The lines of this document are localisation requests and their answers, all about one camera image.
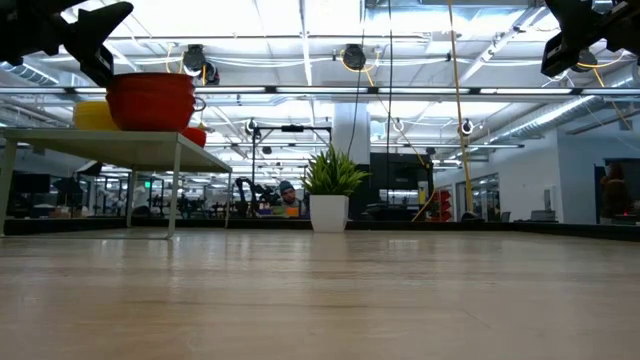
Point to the silver ventilation duct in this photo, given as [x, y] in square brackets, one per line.
[560, 112]

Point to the red plastic mini bowl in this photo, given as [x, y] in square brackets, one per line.
[150, 112]
[195, 136]
[150, 81]

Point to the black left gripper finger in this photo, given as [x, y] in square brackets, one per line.
[97, 27]
[97, 65]

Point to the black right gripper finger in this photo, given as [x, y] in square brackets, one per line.
[560, 55]
[575, 15]

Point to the black background gantry frame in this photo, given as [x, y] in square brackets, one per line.
[292, 128]

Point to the long ceiling light strip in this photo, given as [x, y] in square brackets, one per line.
[325, 90]

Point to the pale green perforated rack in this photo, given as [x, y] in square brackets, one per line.
[120, 147]

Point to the black aluminium table frame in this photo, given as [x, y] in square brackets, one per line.
[250, 224]

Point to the black cabinet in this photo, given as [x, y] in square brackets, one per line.
[400, 175]

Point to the person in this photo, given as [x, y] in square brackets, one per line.
[289, 195]

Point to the black background robot arm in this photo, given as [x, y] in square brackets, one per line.
[252, 192]

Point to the green plant in white pot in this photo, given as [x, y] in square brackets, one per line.
[330, 200]

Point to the red storage bins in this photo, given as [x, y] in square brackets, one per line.
[442, 205]

